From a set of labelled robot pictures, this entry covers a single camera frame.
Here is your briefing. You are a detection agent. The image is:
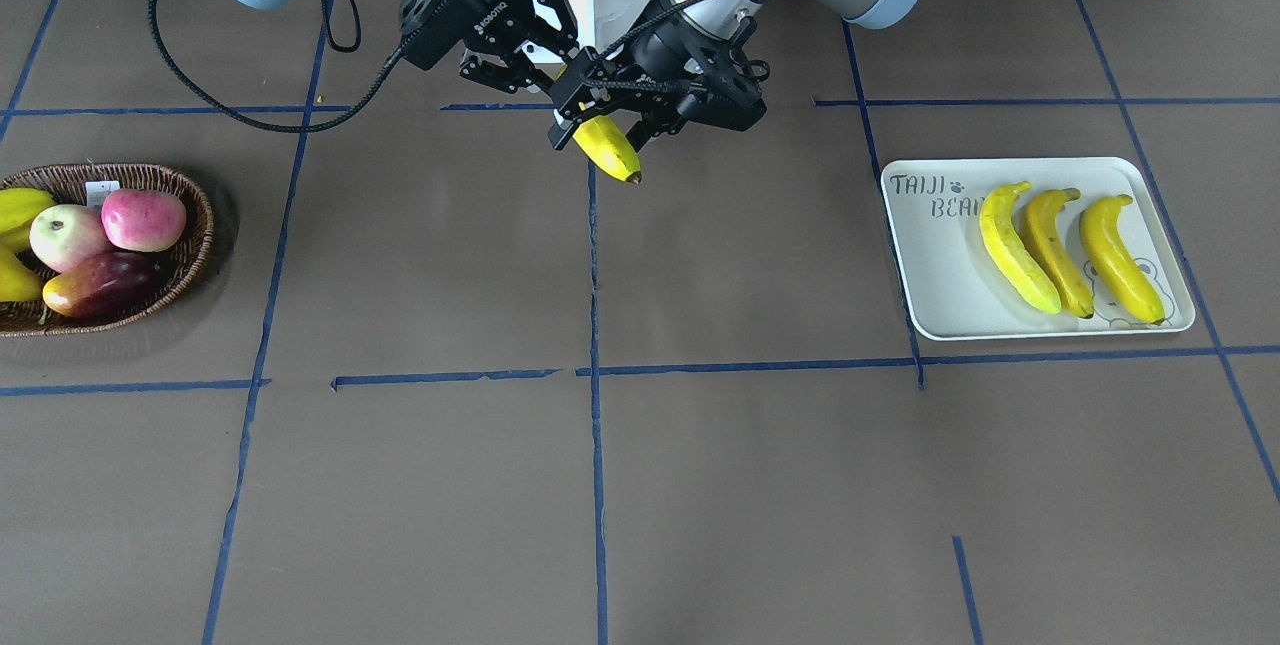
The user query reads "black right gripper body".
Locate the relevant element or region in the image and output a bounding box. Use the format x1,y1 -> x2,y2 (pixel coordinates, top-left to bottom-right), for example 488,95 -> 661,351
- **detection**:
399,0 -> 561,70

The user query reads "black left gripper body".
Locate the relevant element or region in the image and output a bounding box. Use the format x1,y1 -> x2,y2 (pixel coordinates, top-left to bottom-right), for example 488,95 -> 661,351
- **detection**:
605,10 -> 771,131

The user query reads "yellow banana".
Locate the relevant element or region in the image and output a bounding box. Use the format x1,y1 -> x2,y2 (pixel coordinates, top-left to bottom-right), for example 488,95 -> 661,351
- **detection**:
572,115 -> 643,184
1019,188 -> 1094,320
1080,195 -> 1166,325
978,180 -> 1062,314

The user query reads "brown wicker basket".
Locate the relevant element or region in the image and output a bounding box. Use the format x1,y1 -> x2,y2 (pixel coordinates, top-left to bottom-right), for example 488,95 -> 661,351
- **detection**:
1,163 -> 216,339

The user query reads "white bear tray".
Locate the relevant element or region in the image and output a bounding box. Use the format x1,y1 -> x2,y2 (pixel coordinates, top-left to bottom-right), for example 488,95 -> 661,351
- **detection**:
881,157 -> 1196,340

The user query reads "red apple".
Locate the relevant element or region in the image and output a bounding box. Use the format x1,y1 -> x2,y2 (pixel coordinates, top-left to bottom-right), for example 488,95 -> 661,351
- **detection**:
100,188 -> 188,253

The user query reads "orange fruit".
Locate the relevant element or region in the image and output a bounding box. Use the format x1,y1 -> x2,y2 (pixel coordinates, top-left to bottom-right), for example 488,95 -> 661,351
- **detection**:
42,250 -> 164,320

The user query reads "yellow green apple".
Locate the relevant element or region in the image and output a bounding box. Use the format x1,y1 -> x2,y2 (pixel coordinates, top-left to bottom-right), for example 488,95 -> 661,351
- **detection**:
28,203 -> 115,273

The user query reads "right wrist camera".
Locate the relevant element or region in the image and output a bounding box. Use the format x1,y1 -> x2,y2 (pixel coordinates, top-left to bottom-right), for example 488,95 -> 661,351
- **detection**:
399,0 -> 484,70

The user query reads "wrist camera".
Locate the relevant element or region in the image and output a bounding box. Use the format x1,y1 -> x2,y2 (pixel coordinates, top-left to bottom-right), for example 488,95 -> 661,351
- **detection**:
678,36 -> 767,133
399,0 -> 484,70

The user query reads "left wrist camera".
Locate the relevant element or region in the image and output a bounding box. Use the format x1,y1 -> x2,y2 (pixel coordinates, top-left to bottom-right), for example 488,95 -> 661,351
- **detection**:
678,36 -> 767,133

